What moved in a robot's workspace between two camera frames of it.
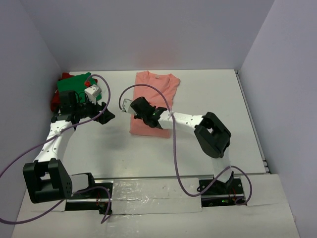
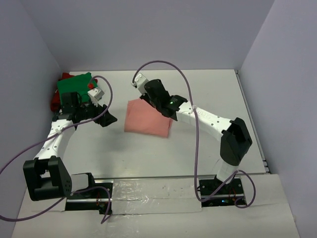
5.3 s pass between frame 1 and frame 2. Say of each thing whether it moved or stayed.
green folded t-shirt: stayed
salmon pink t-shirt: moved
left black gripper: stayed
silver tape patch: stayed
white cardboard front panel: stayed
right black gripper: moved
